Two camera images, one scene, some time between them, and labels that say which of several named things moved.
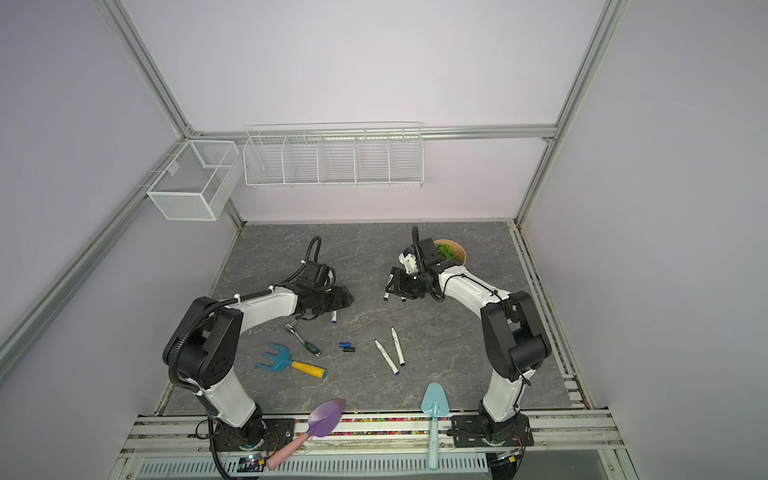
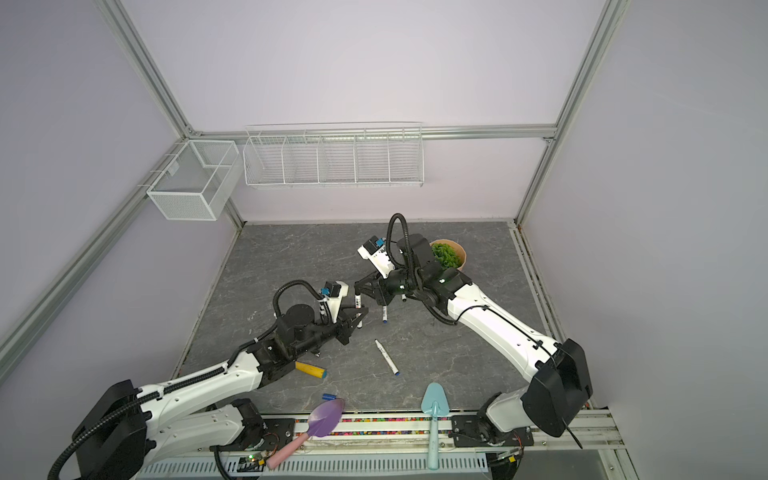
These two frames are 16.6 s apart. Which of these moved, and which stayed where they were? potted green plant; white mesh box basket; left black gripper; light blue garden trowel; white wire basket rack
Moved: left black gripper
Stayed: white wire basket rack; light blue garden trowel; white mesh box basket; potted green plant
